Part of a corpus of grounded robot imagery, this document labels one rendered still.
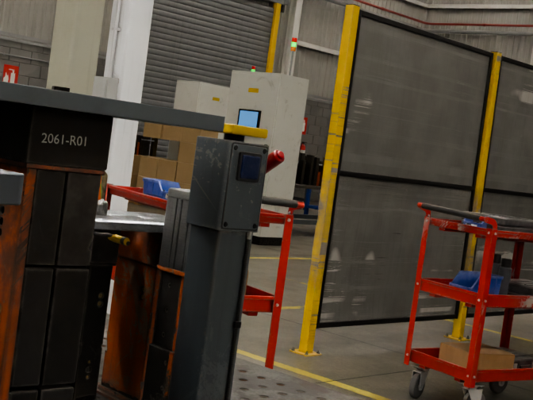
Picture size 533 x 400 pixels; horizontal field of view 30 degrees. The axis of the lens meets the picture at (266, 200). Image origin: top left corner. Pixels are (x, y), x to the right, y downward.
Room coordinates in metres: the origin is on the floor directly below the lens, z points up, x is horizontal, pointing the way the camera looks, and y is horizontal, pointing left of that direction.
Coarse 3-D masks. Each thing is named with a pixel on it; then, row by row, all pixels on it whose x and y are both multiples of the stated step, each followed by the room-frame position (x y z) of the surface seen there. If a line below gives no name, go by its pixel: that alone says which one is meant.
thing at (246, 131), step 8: (224, 128) 1.23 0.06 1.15; (232, 128) 1.22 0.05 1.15; (240, 128) 1.23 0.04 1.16; (248, 128) 1.24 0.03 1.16; (256, 128) 1.25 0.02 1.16; (224, 136) 1.26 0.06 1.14; (232, 136) 1.25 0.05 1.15; (240, 136) 1.25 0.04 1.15; (248, 136) 1.24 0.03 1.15; (256, 136) 1.25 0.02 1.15; (264, 136) 1.26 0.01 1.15
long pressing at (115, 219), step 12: (96, 216) 1.49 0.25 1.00; (108, 216) 1.52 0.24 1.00; (120, 216) 1.58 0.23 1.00; (132, 216) 1.59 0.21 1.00; (144, 216) 1.61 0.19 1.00; (156, 216) 1.64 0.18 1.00; (96, 228) 1.42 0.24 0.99; (108, 228) 1.43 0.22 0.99; (120, 228) 1.45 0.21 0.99; (132, 228) 1.46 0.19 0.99; (144, 228) 1.48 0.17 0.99; (156, 228) 1.49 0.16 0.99
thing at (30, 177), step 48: (0, 144) 1.06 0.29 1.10; (48, 144) 1.04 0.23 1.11; (96, 144) 1.08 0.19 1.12; (48, 192) 1.05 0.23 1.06; (96, 192) 1.09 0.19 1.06; (0, 240) 1.05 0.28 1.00; (48, 240) 1.05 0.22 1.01; (0, 288) 1.04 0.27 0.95; (48, 288) 1.06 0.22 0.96; (0, 336) 1.04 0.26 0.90; (48, 336) 1.06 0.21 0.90; (0, 384) 1.03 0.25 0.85; (48, 384) 1.07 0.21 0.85
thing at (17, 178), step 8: (0, 176) 0.61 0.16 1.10; (8, 176) 0.62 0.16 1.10; (16, 176) 0.62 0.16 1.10; (0, 184) 0.61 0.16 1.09; (8, 184) 0.62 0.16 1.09; (16, 184) 0.62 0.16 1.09; (0, 192) 0.61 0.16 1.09; (8, 192) 0.62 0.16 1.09; (16, 192) 0.62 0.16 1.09; (0, 200) 0.61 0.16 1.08; (8, 200) 0.62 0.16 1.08; (16, 200) 0.62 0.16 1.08
